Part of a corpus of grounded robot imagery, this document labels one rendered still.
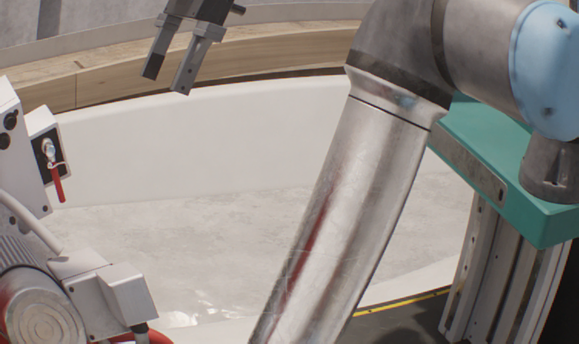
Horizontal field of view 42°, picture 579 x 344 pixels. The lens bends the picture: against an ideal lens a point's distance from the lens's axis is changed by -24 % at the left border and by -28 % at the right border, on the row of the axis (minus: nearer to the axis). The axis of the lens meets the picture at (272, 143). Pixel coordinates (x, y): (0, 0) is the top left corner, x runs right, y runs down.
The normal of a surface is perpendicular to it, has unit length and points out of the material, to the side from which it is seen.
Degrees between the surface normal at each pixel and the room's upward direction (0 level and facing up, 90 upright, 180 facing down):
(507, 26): 63
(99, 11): 90
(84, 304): 81
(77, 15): 90
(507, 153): 0
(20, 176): 90
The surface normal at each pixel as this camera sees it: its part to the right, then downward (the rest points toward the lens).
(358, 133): -0.58, -0.14
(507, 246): -0.94, 0.07
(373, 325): 0.07, -0.93
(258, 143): 0.39, 0.36
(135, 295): 0.52, 0.19
